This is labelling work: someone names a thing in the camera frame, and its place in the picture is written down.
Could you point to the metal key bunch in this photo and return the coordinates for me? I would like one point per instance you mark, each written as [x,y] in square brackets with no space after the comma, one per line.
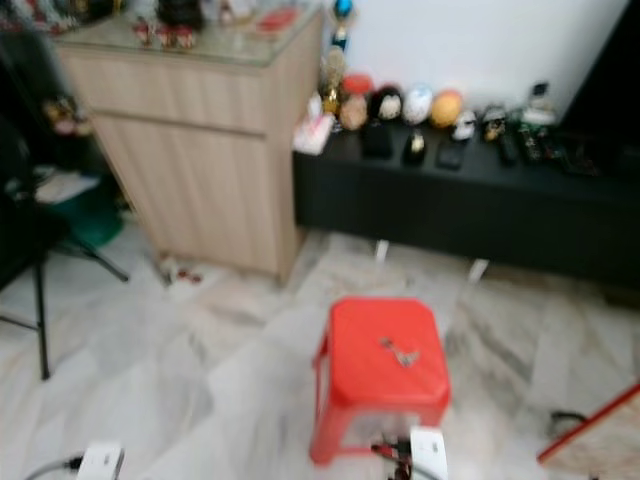
[402,353]

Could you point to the red plastic stool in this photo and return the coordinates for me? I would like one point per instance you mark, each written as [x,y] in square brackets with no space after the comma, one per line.
[375,395]

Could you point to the black metal table leg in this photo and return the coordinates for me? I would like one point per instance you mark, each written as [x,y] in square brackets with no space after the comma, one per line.
[565,417]

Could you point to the red-edged marble table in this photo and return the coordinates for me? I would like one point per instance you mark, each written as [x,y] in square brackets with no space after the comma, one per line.
[605,445]

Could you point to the black low TV console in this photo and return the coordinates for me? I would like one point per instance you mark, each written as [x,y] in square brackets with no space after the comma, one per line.
[460,215]

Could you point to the small red dumbbell toy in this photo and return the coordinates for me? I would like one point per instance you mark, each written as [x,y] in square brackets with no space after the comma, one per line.
[188,274]

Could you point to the black phone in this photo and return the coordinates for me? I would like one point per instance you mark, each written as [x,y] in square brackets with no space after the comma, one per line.
[452,153]

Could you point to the black tape dispenser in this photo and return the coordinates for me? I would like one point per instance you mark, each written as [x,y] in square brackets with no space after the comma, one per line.
[414,148]

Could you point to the black wallet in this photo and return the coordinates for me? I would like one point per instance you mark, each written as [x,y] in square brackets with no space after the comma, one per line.
[377,140]

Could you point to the black folding chair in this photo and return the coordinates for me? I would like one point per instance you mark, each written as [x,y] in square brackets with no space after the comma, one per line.
[20,230]

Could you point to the black remote control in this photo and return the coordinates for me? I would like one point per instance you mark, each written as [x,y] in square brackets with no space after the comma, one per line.
[530,144]
[507,150]
[554,146]

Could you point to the pink tissue pack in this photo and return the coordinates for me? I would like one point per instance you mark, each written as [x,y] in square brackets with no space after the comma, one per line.
[312,130]

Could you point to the small panda figure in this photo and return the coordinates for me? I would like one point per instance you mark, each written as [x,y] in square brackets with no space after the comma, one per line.
[464,124]

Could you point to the light wooden cabinet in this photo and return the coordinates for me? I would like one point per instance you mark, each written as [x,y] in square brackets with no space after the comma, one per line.
[200,170]

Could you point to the small dark figure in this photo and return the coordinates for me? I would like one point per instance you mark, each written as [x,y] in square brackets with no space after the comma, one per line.
[493,122]

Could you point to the black round plush toy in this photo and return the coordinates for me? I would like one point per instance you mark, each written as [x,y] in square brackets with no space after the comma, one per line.
[387,105]

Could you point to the yellow round plush toy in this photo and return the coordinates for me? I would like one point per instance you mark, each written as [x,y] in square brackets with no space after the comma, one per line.
[447,108]

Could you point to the white round plush toy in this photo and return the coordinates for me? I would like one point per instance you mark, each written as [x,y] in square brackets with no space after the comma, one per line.
[418,104]

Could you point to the red-lidded snack jar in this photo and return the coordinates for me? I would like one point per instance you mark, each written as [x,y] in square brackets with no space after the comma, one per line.
[355,105]

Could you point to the green desk holder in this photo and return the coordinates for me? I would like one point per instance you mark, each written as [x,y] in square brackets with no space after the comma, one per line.
[539,107]

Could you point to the gold trophy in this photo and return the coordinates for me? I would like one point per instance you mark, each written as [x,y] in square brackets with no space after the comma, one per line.
[333,80]

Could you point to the green bin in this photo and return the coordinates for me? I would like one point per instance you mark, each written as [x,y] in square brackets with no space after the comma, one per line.
[95,215]

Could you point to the pile of plush toys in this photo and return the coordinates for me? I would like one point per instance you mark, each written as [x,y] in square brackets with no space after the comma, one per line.
[66,115]

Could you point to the blue globe trophy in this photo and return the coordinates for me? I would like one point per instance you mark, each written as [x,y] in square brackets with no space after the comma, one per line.
[344,18]

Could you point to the black television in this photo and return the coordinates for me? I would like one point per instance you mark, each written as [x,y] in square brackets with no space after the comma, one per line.
[610,70]

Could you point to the red packet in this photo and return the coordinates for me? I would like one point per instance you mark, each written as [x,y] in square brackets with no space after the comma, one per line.
[277,19]

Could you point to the red tea cup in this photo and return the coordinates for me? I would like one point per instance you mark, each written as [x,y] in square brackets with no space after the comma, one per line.
[142,34]
[167,38]
[187,38]

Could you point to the black teapot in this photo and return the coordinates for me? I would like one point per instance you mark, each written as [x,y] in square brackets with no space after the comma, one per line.
[180,13]

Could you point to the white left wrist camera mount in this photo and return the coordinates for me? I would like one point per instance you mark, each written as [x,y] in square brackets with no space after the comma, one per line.
[102,463]

